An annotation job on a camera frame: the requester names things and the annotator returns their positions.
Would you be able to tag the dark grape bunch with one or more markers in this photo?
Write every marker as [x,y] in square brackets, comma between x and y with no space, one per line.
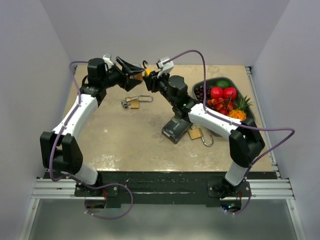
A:
[202,93]

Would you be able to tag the yellow padlock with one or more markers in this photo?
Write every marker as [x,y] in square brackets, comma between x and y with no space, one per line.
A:
[145,65]

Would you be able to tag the red apple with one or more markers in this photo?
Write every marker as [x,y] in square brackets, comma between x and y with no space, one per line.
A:
[230,92]
[216,92]

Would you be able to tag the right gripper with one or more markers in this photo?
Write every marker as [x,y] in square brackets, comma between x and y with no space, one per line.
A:
[155,80]

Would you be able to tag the small brass padlock keys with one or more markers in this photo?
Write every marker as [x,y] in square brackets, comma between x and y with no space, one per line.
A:
[126,102]

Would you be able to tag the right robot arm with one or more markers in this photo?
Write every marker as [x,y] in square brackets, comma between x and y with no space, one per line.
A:
[245,141]

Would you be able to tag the tin can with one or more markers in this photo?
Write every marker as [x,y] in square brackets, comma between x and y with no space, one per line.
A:
[138,76]

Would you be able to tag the orange spiky fruit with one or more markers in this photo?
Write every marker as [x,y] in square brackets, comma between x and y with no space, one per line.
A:
[237,114]

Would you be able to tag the green lime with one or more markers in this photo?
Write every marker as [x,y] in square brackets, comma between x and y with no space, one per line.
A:
[222,84]

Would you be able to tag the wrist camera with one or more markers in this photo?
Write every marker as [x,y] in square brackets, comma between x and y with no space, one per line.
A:
[108,59]
[165,66]

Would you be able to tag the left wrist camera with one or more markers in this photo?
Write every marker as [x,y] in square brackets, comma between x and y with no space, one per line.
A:
[108,59]

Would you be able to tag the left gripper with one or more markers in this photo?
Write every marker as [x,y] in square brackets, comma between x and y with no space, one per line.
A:
[127,69]

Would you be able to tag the large brass padlock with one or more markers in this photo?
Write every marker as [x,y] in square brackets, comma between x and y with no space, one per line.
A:
[196,133]

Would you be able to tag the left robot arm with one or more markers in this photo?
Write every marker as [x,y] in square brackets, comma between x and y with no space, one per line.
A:
[59,148]

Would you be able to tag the long shackle brass padlock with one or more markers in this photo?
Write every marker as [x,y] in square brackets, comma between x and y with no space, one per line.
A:
[134,101]

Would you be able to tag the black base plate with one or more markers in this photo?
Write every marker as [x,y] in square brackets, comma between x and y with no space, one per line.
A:
[162,188]

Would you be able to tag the black green razor box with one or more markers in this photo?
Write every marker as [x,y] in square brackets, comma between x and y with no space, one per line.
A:
[175,129]

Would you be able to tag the small red fruits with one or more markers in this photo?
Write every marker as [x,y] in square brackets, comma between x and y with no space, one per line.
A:
[220,105]

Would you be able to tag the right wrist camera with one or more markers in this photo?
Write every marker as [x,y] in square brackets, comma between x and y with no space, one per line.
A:
[165,66]

